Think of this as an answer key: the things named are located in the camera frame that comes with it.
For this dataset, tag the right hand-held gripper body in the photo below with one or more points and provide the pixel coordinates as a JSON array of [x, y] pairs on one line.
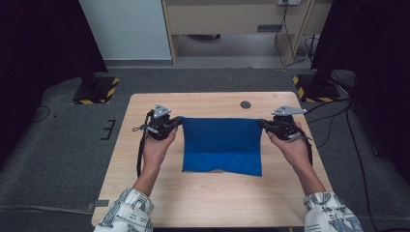
[[285, 127]]

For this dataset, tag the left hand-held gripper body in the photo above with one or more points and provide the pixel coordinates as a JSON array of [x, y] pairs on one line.
[[159, 127]]

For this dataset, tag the blue cloth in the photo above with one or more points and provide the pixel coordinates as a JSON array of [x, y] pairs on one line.
[[222, 145]]

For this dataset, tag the person's left hand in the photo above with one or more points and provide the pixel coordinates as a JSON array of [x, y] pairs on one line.
[[154, 151]]

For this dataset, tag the person's right hand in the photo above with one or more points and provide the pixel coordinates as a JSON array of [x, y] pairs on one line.
[[295, 151]]

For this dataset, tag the grey round table grommet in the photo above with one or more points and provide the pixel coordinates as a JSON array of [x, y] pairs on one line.
[[245, 104]]

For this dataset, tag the black yellow striped stand base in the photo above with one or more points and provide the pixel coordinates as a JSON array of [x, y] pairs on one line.
[[96, 92], [317, 90]]

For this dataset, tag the black tape floor mark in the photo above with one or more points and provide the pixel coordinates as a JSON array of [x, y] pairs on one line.
[[110, 129]]

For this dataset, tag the dark round object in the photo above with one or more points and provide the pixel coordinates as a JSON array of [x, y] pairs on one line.
[[204, 37]]

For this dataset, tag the grey tape piece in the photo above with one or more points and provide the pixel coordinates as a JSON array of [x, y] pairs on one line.
[[98, 204]]

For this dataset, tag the white panel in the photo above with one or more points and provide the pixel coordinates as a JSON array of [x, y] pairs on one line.
[[129, 29]]

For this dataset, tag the light wooden desk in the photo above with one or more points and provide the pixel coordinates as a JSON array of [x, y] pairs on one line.
[[225, 19]]

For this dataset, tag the white power strip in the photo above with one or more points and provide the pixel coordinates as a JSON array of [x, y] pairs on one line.
[[289, 2]]

